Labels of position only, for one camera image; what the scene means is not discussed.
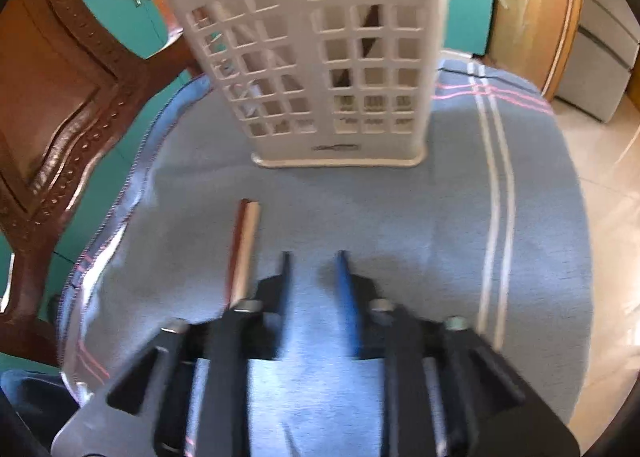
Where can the white plastic utensil basket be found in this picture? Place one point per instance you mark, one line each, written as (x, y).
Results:
(295, 147)

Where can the carved wooden chair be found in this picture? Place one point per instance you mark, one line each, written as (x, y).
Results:
(50, 102)

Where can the dark brown chopstick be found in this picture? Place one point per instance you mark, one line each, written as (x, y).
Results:
(372, 17)

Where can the grey refrigerator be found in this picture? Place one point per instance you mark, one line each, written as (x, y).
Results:
(600, 52)

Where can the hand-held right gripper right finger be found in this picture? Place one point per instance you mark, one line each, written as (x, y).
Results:
(346, 297)

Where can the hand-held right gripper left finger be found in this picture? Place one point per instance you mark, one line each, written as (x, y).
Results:
(284, 287)

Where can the wood framed glass door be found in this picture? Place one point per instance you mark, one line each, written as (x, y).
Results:
(520, 12)

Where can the blue striped cloth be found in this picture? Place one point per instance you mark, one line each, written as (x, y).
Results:
(400, 212)

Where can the tan wooden chopstick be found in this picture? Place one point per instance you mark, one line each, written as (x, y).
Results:
(248, 247)

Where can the reddish brown wooden chopstick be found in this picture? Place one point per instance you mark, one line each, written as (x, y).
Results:
(236, 247)

